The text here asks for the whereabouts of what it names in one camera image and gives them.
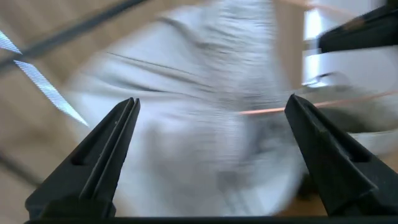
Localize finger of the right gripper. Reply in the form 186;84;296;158
317;4;398;54

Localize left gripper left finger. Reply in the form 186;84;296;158
25;97;141;218

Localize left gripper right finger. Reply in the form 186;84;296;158
284;94;398;217

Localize pink clothes hanger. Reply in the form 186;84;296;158
238;0;398;116

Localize pale grey shorts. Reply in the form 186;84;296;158
67;0;312;217

